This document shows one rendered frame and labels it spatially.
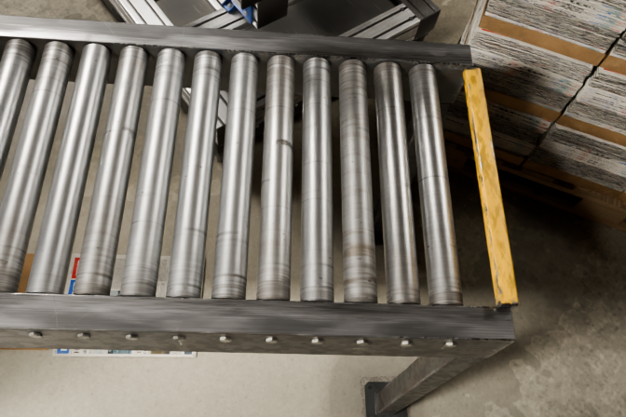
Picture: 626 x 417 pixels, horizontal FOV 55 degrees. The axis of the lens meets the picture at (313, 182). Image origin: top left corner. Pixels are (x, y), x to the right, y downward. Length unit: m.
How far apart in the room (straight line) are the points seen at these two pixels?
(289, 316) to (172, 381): 0.84
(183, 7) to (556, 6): 1.11
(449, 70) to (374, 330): 0.52
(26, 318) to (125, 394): 0.80
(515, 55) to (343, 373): 0.92
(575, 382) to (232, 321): 1.21
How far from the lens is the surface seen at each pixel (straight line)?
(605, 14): 1.45
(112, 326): 0.89
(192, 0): 2.01
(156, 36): 1.13
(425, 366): 1.20
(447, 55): 1.15
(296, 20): 1.96
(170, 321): 0.87
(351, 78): 1.08
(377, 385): 1.69
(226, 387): 1.66
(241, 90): 1.04
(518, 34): 1.50
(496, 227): 0.97
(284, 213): 0.93
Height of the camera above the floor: 1.64
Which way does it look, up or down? 61 degrees down
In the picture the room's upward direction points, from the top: 11 degrees clockwise
